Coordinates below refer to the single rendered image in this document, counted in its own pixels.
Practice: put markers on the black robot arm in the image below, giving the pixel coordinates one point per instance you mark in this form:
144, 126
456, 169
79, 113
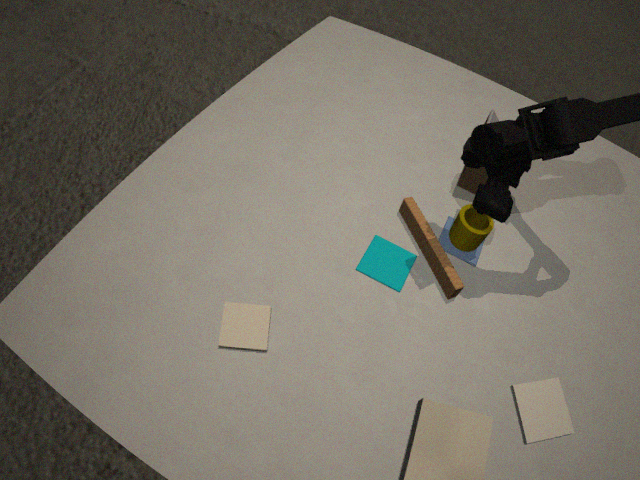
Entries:
554, 132

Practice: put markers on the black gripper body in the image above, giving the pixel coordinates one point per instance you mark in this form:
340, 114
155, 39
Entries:
492, 199

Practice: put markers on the brown wooden beam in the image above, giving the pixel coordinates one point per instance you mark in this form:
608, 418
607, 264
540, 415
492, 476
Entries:
429, 245

